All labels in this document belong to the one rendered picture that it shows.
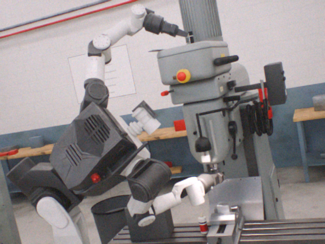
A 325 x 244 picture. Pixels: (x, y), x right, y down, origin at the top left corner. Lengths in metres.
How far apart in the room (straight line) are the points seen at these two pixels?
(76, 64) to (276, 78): 5.47
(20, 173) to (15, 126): 6.59
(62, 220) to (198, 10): 1.21
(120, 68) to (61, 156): 5.32
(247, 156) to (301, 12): 3.98
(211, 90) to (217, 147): 0.28
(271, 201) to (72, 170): 1.35
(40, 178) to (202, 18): 1.12
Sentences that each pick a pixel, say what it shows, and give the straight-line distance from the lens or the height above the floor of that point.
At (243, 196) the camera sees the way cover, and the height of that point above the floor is 0.99.
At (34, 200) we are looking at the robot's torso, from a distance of 1.65.
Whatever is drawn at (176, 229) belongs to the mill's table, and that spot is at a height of 0.93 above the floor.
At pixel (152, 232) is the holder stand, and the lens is 2.14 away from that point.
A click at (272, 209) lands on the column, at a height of 0.87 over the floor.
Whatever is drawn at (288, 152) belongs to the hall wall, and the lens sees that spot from 6.26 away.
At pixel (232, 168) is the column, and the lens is 2.37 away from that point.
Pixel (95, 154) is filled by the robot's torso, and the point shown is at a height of 1.55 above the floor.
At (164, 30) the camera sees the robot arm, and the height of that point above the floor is 1.98.
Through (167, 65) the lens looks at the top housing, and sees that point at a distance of 1.73.
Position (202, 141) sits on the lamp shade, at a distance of 1.72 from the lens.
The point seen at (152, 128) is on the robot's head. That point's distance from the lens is 1.55.
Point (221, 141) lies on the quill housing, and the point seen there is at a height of 1.42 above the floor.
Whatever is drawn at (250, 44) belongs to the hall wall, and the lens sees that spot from 6.11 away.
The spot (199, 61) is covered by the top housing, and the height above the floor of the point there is 1.81.
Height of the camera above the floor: 1.79
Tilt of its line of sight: 7 degrees down
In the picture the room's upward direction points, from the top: 11 degrees counter-clockwise
